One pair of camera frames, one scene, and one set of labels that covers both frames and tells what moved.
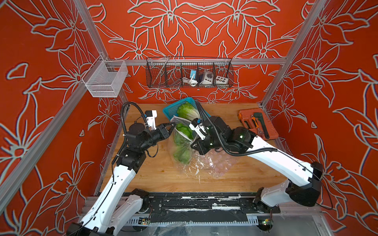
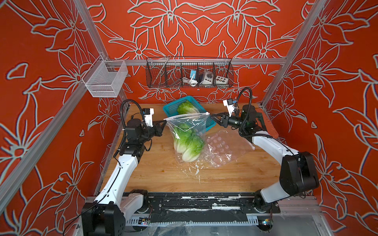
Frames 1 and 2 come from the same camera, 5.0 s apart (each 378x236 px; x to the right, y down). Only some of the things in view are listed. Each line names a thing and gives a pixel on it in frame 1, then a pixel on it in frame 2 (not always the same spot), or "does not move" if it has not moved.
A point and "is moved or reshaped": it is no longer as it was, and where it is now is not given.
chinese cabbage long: x=183 y=150 is moved or reshaped
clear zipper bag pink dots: x=191 y=162 is moved or reshaped
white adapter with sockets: x=208 y=77 does not move
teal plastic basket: x=173 y=110 does not move
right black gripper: x=200 y=147 -> x=224 y=117
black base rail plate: x=183 y=207 does not move
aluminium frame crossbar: x=198 y=61 does not move
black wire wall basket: x=189 y=72 does not move
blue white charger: x=193 y=72 does not move
